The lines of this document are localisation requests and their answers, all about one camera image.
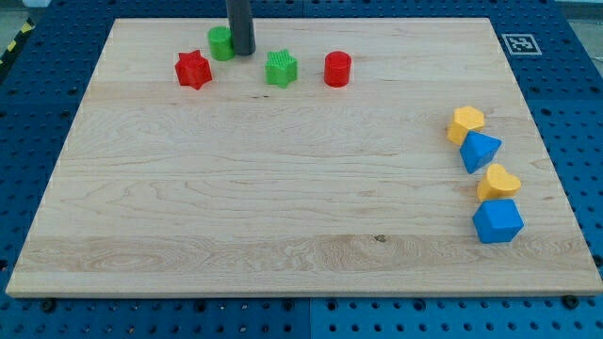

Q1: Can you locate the yellow heart block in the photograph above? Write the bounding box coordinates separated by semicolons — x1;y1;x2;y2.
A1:
477;164;522;202

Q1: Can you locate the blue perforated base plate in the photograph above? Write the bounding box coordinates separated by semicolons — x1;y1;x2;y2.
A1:
1;1;602;338

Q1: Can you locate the light wooden board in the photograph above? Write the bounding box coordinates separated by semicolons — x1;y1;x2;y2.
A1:
7;18;602;299

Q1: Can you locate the green star block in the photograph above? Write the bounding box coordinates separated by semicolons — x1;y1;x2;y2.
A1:
265;49;298;89

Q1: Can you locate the red cylinder block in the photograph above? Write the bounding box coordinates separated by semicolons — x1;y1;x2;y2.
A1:
323;51;352;88

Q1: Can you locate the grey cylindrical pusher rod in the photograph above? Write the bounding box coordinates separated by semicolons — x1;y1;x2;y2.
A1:
225;0;255;57

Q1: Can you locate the green cylinder block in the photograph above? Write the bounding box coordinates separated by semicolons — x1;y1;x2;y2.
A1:
207;26;235;61

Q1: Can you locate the white fiducial marker tag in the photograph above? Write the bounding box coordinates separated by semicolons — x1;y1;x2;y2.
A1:
502;33;542;56

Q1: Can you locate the yellow hexagon block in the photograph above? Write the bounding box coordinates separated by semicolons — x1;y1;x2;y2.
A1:
447;106;485;146

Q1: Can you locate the blue cube block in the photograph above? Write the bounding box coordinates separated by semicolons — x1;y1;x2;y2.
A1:
472;199;524;244

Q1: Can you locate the red star block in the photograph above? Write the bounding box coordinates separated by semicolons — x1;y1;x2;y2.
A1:
174;50;213;90

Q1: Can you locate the blue triangle block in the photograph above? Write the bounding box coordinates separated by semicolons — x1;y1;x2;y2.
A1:
460;131;502;173

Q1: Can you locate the yellow black hazard tape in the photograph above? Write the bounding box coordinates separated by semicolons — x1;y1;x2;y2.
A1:
1;17;36;68

